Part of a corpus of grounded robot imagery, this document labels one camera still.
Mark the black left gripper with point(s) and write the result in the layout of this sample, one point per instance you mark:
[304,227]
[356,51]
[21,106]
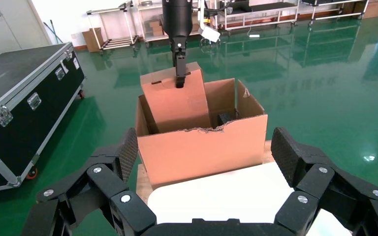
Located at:
[177,19]

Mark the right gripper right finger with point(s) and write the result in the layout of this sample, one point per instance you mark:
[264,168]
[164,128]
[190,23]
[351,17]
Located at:
[319,177]

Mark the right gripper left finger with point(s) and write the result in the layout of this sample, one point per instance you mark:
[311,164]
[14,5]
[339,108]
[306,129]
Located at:
[110,182]

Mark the small plain cardboard box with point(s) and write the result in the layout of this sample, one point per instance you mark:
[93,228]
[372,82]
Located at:
[176,104]

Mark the big open cardboard box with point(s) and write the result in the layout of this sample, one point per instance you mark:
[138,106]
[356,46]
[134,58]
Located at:
[202,153]

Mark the small brown carton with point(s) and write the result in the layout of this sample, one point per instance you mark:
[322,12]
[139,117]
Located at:
[155,23]
[158,32]

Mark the black round stool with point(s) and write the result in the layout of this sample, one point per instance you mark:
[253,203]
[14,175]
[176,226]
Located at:
[211,13]

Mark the low metal tube rack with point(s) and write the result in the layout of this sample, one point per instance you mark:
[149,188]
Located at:
[117,41]

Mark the metal shelf unit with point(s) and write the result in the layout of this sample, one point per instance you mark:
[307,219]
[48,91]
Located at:
[150,6]

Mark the white power strip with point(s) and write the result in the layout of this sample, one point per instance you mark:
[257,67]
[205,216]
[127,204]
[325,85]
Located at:
[254,35]

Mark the black equipment on workbench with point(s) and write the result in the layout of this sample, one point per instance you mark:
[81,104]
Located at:
[238,6]

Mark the long metal workbench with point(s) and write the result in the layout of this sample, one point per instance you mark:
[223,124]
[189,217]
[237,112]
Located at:
[260,22]

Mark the black aluminium-edged flight case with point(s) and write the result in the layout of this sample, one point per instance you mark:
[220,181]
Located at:
[13,130]

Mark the grey double door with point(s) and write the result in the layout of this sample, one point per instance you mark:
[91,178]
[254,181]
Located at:
[9,22]

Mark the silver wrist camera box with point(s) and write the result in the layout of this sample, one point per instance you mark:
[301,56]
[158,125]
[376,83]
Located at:
[210,34]

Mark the brown carton by wall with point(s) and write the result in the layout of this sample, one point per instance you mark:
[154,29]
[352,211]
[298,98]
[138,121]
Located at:
[92,40]

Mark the metal tube frame rack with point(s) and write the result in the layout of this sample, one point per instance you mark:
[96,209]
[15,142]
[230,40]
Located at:
[335,15]

